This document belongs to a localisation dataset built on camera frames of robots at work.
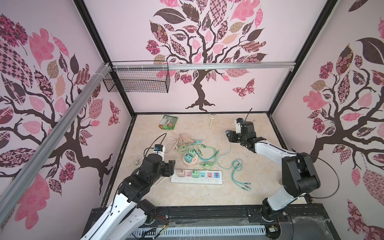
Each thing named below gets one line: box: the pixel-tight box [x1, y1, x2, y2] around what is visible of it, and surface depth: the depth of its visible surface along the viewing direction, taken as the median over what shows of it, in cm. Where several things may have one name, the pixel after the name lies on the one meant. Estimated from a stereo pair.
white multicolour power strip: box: [171, 169, 224, 185], surface depth 85 cm
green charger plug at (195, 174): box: [192, 170, 200, 178], surface depth 83 cm
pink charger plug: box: [177, 169, 185, 177], surface depth 83 cm
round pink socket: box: [182, 153, 199, 166], surface depth 93 cm
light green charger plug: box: [188, 149, 196, 158], surface depth 92 cm
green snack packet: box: [158, 115, 179, 130], surface depth 116 cm
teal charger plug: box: [184, 153, 192, 163], surface depth 89 cm
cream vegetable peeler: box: [208, 113, 217, 129], surface depth 120 cm
